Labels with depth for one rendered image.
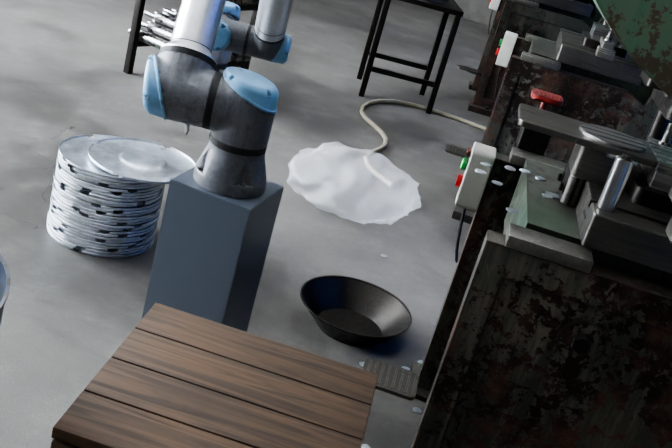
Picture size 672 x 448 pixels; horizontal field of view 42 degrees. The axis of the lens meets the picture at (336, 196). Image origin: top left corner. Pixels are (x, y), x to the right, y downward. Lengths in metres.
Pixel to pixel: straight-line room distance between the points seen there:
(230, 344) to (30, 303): 0.79
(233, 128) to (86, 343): 0.62
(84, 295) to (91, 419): 0.98
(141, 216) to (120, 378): 1.07
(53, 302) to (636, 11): 1.50
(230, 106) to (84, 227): 0.78
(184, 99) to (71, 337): 0.64
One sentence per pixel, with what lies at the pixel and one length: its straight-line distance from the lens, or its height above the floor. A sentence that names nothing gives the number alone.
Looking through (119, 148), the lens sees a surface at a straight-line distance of 2.48.
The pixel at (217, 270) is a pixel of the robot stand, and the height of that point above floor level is 0.30.
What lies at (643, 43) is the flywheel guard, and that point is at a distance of 1.17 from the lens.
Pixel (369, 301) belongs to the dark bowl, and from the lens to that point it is 2.43.
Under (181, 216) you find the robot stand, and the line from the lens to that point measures 1.80.
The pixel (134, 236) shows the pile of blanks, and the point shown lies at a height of 0.05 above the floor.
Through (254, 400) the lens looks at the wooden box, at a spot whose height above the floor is 0.35.
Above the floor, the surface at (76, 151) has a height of 0.23.
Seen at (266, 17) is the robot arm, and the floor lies 0.73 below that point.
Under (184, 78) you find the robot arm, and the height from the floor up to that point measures 0.65.
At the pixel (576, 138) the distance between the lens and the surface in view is 1.60.
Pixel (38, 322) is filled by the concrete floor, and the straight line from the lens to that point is 2.10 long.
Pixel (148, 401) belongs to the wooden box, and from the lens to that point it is 1.32.
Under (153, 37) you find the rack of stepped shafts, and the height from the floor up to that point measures 0.19.
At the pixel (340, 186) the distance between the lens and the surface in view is 2.88.
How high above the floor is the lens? 1.13
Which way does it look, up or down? 21 degrees down
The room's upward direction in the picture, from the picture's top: 16 degrees clockwise
